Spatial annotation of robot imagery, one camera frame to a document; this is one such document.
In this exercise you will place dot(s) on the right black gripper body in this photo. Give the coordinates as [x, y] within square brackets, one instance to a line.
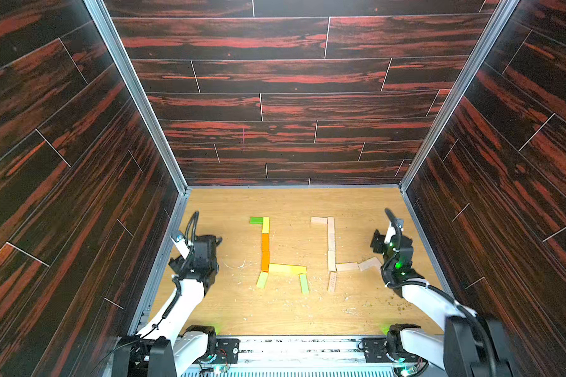
[383, 240]

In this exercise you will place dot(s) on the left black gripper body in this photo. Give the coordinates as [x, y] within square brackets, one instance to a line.
[179, 265]

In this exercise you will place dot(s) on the natural wood block angled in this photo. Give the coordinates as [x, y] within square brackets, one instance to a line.
[374, 262]

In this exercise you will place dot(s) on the natural wood block short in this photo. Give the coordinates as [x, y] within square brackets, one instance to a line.
[347, 266]

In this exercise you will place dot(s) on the light green block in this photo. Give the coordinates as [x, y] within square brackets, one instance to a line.
[304, 284]
[262, 280]

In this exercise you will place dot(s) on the natural wood block bottom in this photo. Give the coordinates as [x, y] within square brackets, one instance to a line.
[332, 282]

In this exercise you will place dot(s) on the dark green block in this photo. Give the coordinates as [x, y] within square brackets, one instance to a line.
[256, 220]

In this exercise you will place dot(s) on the natural wood block long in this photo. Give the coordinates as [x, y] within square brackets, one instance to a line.
[331, 234]

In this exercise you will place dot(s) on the dark orange block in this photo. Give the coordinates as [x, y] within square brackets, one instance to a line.
[265, 242]

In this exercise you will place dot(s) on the yellow-green block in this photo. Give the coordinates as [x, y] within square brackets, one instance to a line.
[266, 225]

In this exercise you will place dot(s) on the natural wood block printed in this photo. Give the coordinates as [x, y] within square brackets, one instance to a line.
[319, 220]

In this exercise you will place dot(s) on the yellow block small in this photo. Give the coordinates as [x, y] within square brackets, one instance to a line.
[297, 269]

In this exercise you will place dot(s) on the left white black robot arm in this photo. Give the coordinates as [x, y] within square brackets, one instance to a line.
[162, 347]

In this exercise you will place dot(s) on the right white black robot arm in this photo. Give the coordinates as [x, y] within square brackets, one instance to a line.
[471, 344]

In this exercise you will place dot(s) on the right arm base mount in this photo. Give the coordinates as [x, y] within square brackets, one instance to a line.
[375, 351]

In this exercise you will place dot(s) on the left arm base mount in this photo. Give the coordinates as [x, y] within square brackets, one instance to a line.
[225, 351]

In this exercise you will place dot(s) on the front aluminium rail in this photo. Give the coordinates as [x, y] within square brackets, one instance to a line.
[276, 354]

